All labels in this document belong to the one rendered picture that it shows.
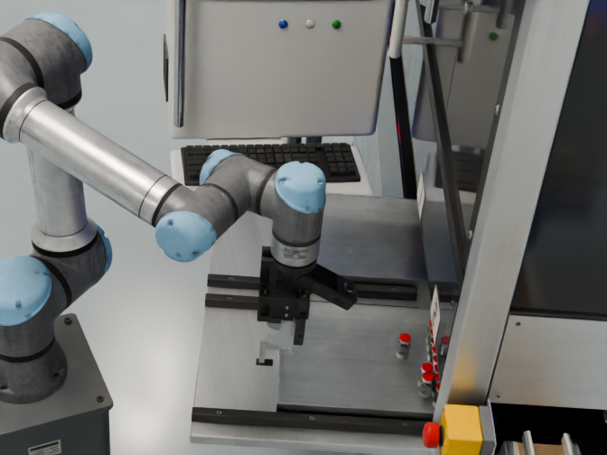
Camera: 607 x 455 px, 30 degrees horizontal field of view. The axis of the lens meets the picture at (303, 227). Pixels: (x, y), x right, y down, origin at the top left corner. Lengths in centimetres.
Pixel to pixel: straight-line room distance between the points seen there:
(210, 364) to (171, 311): 140
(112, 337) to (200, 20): 115
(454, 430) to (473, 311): 19
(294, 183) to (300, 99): 103
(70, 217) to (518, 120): 85
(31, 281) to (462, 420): 76
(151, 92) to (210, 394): 255
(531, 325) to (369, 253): 63
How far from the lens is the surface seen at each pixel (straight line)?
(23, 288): 196
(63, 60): 183
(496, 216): 157
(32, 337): 200
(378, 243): 230
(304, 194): 164
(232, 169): 169
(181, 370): 323
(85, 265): 204
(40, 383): 206
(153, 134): 414
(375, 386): 200
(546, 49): 144
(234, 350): 204
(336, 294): 179
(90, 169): 166
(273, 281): 177
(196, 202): 162
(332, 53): 260
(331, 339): 207
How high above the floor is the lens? 231
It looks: 38 degrees down
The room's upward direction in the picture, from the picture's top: 6 degrees clockwise
